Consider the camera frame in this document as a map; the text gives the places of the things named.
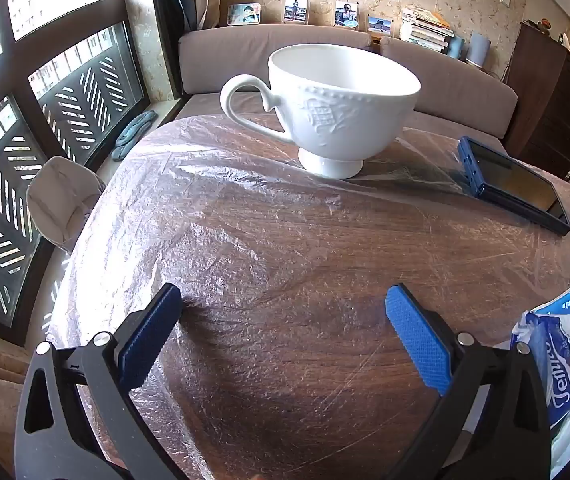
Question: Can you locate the clear plastic table cover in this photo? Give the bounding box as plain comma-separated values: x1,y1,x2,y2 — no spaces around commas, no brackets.
45,110,570,480

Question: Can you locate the stack of books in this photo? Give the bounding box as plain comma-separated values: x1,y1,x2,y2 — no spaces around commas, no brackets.
399,6,456,53

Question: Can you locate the blue tablet device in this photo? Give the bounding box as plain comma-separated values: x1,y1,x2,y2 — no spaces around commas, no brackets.
457,136,570,237

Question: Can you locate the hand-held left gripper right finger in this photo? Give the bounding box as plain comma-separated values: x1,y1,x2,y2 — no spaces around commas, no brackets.
385,283,552,480

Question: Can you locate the small building photo frame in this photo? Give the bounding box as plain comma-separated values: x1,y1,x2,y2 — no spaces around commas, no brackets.
367,15,394,36

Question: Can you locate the upright standing-figure photo frame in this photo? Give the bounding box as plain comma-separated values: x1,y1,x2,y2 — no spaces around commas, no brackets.
283,0,310,24

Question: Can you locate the dark wooden cabinet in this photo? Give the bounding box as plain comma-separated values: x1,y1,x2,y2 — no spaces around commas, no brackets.
505,22,570,183

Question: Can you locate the grey padded chair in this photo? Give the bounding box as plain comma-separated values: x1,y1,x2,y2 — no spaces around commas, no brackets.
26,156,107,254

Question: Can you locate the white embossed footed cup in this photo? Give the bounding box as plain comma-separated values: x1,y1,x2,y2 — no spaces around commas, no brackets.
220,44,422,180

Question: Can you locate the brown sofa back cushion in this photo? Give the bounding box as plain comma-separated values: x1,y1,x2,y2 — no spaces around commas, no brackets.
178,24,373,97
380,36,518,141

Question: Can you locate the blue white tissue packet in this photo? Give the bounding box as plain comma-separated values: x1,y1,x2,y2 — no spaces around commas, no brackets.
511,285,570,428

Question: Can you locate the upright sunglasses portrait photo frame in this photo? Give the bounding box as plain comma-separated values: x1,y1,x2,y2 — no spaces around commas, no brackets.
334,1,361,28

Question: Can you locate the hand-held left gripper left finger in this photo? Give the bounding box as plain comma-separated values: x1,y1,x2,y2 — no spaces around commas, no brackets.
14,282,183,480

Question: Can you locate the dark framed window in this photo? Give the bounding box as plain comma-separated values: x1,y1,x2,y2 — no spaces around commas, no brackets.
0,0,152,347

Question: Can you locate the wide child photo frame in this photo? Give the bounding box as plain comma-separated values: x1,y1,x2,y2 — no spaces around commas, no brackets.
227,3,262,27

